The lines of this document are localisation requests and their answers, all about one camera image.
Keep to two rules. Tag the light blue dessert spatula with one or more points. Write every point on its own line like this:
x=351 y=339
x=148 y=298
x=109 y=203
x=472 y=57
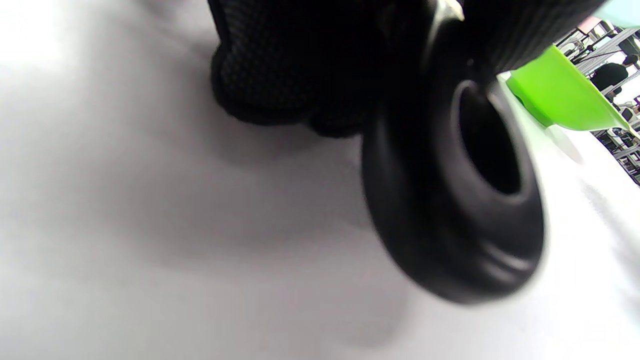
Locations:
x=622 y=11

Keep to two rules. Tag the green plastic bowl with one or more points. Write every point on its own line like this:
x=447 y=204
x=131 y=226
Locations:
x=560 y=95

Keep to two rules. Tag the black cast iron frying pan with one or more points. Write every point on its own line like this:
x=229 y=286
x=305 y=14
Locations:
x=425 y=215

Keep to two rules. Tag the person's left hand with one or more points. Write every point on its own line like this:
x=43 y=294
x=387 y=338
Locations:
x=290 y=60

